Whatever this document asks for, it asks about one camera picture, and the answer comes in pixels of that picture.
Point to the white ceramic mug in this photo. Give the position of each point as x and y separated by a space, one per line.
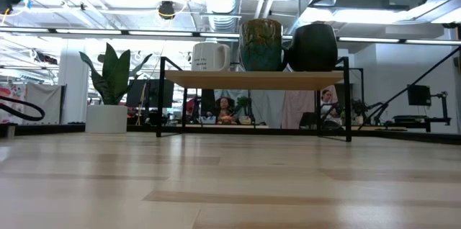
209 50

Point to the yellow and teal mug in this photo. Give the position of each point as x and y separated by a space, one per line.
261 49

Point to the dark green rounded mug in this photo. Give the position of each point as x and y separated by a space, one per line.
313 47

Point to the person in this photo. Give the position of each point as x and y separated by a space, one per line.
326 96
224 104

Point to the small green plant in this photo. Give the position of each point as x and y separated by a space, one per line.
243 103
358 108

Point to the white hanging cloth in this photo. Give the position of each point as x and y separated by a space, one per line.
268 108

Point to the pink hanging cloth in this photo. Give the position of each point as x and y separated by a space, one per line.
297 108

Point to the dark monitor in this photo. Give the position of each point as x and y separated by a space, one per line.
158 94

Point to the long led light strip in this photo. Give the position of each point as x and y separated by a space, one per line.
162 33

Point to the black ceiling dome device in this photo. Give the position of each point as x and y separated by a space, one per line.
166 8

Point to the snake plant in white pot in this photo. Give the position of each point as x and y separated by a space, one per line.
106 119

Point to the grey hanging cloth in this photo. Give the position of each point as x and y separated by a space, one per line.
43 103

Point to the black monitor on stand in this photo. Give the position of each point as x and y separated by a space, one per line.
419 95

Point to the colourful poster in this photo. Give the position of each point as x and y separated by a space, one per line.
12 94

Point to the wooden shelf with black frame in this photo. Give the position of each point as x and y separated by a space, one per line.
252 79

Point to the black rig frame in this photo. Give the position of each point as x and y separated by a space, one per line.
54 129

